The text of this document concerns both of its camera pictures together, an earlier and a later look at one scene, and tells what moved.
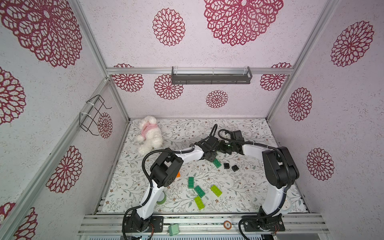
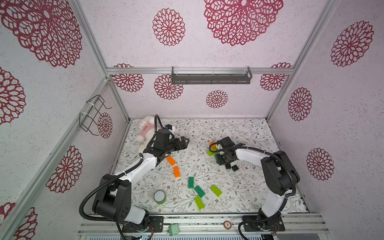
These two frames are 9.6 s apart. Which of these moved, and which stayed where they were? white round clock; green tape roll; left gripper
Moved: left gripper
Stayed: green tape roll; white round clock
